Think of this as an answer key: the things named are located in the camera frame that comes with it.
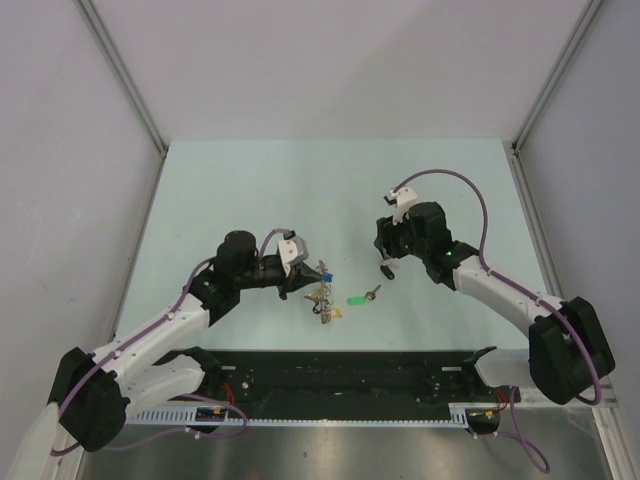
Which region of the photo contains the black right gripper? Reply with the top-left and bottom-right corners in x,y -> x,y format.
374,210 -> 429,261

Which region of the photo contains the silver disc keyring organiser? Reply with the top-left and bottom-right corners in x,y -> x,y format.
305,260 -> 341,325

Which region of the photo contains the silver key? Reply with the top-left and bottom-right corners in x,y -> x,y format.
364,284 -> 381,302

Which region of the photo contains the green key tag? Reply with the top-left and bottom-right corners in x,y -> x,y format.
347,296 -> 368,306

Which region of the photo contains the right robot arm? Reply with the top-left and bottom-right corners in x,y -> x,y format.
374,202 -> 616,405

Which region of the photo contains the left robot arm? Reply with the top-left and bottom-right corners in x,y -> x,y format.
49,230 -> 322,452

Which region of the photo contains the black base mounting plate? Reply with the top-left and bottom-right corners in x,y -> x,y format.
102,349 -> 584,421

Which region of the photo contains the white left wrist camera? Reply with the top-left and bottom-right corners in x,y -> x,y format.
277,230 -> 309,276

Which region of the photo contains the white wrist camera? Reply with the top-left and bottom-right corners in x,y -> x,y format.
384,186 -> 418,225
277,230 -> 309,276

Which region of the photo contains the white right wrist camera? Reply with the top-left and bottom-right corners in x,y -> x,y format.
384,186 -> 418,225

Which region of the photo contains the white slotted cable duct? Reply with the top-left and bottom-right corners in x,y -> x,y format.
124,402 -> 474,431

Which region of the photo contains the aluminium frame right post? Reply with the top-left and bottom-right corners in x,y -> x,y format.
509,0 -> 609,151

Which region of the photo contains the aluminium frame post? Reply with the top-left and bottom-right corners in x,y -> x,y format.
509,0 -> 609,151
74,0 -> 169,154

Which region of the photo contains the aluminium frame left post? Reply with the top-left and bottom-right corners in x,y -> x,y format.
74,0 -> 169,154

